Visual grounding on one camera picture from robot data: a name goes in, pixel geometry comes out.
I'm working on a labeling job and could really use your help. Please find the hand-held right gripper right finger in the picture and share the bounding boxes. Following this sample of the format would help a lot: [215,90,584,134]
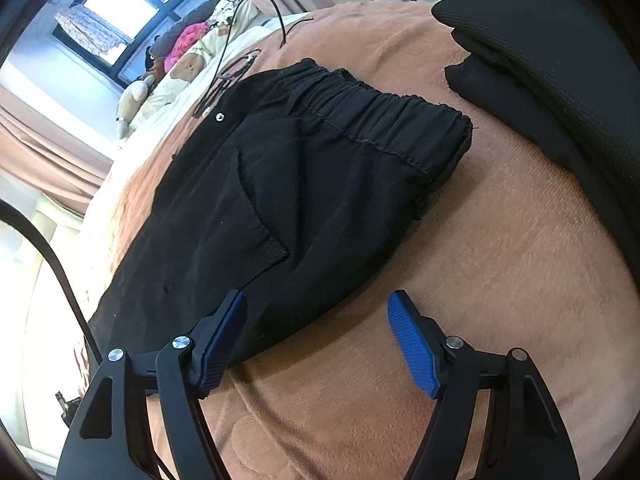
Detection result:
[387,290,581,480]

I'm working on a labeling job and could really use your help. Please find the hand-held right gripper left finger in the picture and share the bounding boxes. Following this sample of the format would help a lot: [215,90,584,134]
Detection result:
[56,289,249,480]

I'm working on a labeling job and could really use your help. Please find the black pants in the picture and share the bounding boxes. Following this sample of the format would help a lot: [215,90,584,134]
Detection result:
[86,59,474,365]

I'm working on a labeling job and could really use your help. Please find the brown fleece blanket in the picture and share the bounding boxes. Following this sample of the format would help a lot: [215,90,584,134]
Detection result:
[75,0,632,480]

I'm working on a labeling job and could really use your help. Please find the beige plush toy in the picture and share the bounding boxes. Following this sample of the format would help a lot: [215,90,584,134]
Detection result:
[116,77,151,141]

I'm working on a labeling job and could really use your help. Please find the teddy bear pillow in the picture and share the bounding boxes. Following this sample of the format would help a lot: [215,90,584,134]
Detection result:
[105,12,308,186]

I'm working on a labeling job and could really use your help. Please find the brown plush toy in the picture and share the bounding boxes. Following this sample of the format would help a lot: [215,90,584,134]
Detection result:
[139,56,169,86]

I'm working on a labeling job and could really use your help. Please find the pink cloth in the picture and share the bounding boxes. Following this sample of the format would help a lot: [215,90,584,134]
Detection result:
[167,24,213,68]

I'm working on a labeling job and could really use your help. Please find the folded black knit garment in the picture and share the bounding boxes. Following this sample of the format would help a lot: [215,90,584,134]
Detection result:
[431,0,638,271]

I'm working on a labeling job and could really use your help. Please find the dark brown pillow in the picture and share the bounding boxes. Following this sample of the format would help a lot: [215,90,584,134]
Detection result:
[150,0,247,58]

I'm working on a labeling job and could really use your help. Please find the spotted white cloth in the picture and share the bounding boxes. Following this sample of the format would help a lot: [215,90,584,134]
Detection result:
[207,0,242,29]

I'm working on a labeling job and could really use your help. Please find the floral cloth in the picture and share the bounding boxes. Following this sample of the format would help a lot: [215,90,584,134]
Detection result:
[54,4,136,56]

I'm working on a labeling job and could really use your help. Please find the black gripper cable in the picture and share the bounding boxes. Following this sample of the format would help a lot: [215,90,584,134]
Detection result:
[0,199,108,363]

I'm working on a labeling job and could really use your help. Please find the black cord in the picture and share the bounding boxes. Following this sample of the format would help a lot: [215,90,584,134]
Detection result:
[192,0,313,118]

